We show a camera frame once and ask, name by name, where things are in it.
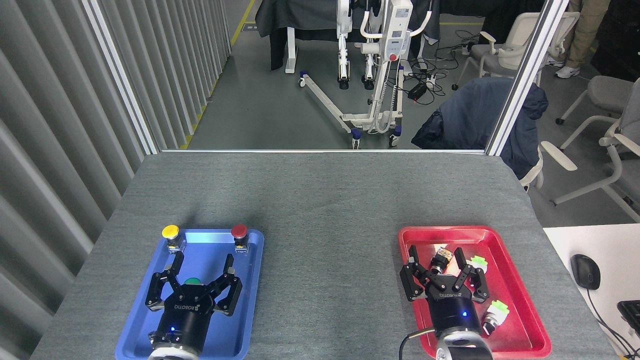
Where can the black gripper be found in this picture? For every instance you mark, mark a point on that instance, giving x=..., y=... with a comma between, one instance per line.
x=452, y=312
x=182, y=320

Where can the green push button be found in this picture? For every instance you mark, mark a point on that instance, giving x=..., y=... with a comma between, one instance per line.
x=192, y=281

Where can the yellow push button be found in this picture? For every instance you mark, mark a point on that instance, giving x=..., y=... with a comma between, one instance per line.
x=171, y=232

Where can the red push button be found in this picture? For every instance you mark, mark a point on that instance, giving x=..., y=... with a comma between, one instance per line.
x=239, y=231

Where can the blue plastic tray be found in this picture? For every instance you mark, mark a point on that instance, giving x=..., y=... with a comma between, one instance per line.
x=200, y=250

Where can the red plastic tray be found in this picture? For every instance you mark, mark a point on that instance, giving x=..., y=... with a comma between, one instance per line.
x=515, y=310

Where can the white chair under jacket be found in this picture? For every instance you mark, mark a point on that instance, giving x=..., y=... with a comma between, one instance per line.
x=534, y=175

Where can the black computer mouse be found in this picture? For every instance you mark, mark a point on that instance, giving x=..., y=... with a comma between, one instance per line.
x=585, y=271

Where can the dark blue jacket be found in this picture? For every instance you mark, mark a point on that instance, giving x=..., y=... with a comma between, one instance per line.
x=465, y=115

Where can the black keyboard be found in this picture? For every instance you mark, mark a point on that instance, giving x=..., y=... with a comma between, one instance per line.
x=631, y=315

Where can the black power adapter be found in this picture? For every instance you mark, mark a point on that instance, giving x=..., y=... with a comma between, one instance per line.
x=417, y=90

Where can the grey and white chair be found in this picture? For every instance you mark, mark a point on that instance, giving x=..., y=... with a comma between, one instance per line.
x=627, y=165

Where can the white office chair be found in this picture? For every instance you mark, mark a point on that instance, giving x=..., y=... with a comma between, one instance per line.
x=510, y=50

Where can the grey chair with white legs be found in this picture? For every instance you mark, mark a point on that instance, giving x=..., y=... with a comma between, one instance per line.
x=607, y=92

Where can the white wheeled stand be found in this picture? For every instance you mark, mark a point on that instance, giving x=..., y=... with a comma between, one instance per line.
x=395, y=30

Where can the white robot legs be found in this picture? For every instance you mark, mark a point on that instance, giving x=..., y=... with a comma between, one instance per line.
x=343, y=45

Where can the person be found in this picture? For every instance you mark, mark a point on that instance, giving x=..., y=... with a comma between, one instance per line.
x=582, y=35

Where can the dark cloth covered table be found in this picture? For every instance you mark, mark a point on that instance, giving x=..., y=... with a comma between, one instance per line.
x=300, y=15

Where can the white switch with green cap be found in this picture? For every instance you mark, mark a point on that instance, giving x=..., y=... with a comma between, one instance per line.
x=496, y=312
x=480, y=261

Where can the silver aluminium post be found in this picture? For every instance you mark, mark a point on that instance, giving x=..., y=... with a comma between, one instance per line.
x=120, y=75
x=525, y=75

